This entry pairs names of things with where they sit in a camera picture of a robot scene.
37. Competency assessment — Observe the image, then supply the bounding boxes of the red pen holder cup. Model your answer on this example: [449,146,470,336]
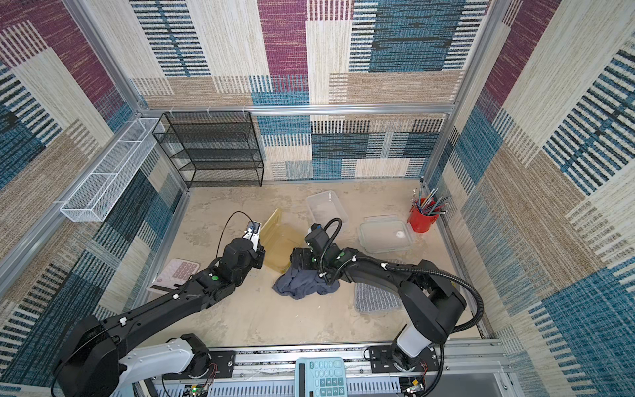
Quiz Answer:
[408,199,440,233]

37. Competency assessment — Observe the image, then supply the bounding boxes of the aluminium front rail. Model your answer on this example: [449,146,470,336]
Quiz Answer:
[209,339,512,381]

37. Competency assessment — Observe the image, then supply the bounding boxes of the translucent white lunch box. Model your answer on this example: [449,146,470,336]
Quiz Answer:
[305,190,349,230]

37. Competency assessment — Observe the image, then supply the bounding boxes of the pens in red cup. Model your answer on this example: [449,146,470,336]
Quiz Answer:
[413,179,450,216]

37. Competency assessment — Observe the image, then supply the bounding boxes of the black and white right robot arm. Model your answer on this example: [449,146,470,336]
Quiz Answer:
[289,223,485,372]

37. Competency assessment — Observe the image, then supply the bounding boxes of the grey striped cloth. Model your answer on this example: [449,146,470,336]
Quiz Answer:
[354,283,402,314]

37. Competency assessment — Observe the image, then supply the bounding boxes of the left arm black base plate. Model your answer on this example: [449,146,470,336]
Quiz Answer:
[163,350,236,381]

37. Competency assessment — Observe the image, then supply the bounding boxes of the dark blue cloth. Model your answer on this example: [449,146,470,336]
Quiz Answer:
[272,267,340,300]

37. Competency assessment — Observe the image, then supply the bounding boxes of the pink calculator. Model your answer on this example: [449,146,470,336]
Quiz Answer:
[147,258,200,293]

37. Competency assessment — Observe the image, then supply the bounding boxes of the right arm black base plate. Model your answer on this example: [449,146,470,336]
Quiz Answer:
[363,345,441,373]

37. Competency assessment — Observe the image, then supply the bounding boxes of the black wire mesh shelf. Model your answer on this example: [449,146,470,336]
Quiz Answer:
[152,111,265,189]

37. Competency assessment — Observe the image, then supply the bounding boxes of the teal calculator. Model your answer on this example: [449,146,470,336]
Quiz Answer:
[294,357,348,397]

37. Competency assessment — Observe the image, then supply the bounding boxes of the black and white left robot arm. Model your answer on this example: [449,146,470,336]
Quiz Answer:
[52,238,266,396]

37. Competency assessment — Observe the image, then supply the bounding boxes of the translucent lunch box lid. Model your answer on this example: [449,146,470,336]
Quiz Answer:
[358,215,413,254]

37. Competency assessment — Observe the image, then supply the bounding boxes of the white wire mesh basket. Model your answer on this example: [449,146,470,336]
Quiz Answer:
[61,118,159,223]

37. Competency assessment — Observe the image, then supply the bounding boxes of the yellow lunch box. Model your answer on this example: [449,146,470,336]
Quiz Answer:
[261,224,306,273]

